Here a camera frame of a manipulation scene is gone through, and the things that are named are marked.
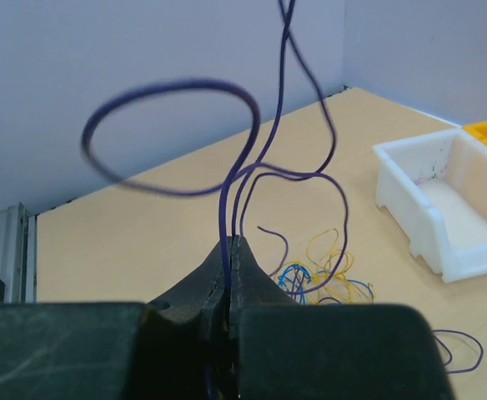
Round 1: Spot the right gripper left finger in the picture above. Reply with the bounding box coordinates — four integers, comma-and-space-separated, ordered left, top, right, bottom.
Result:
0, 239, 231, 399

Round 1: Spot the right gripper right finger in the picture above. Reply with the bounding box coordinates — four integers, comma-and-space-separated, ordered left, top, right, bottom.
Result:
230, 237, 454, 399

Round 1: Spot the thin wire bundle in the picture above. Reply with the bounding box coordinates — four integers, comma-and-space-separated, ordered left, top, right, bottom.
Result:
258, 227, 484, 374

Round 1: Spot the purple thin wire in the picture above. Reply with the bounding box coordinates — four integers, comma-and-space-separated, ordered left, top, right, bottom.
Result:
80, 0, 349, 301

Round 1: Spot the white plastic bin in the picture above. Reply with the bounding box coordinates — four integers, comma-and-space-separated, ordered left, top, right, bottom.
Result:
373, 128, 487, 283

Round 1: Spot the aluminium frame rail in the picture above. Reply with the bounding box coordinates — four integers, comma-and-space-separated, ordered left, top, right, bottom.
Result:
0, 203, 37, 303

